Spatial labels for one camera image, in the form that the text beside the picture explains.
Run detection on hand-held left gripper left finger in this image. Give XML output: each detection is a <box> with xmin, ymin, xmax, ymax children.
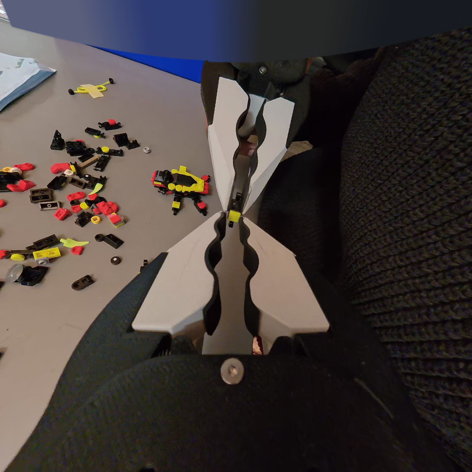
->
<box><xmin>131</xmin><ymin>211</ymin><xmax>227</xmax><ymax>354</ymax></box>

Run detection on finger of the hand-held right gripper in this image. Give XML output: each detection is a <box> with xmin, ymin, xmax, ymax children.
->
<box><xmin>207</xmin><ymin>76</ymin><xmax>251</xmax><ymax>212</ymax></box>
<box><xmin>240</xmin><ymin>97</ymin><xmax>295</xmax><ymax>215</ymax></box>

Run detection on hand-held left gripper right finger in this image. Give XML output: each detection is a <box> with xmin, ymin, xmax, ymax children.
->
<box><xmin>238</xmin><ymin>217</ymin><xmax>330</xmax><ymax>354</ymax></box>

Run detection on partly built lego model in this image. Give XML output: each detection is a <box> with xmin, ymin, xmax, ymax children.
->
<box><xmin>151</xmin><ymin>166</ymin><xmax>211</xmax><ymax>216</ymax></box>

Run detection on person's right forearm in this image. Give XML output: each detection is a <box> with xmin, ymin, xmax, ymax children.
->
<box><xmin>306</xmin><ymin>48</ymin><xmax>384</xmax><ymax>148</ymax></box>

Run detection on scattered loose lego pieces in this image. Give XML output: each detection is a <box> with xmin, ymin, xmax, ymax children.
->
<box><xmin>0</xmin><ymin>119</ymin><xmax>152</xmax><ymax>292</ymax></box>

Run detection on lego instruction booklet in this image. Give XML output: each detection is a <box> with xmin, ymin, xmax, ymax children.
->
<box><xmin>0</xmin><ymin>52</ymin><xmax>57</xmax><ymax>113</ymax></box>

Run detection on person's right hand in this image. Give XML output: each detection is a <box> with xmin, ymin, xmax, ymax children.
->
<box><xmin>238</xmin><ymin>136</ymin><xmax>259</xmax><ymax>158</ymax></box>

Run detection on blue plastic bin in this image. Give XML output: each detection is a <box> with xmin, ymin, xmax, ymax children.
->
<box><xmin>90</xmin><ymin>46</ymin><xmax>205</xmax><ymax>83</ymax></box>

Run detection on lime lego string with tag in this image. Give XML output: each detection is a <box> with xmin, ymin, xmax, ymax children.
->
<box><xmin>68</xmin><ymin>77</ymin><xmax>115</xmax><ymax>99</ymax></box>

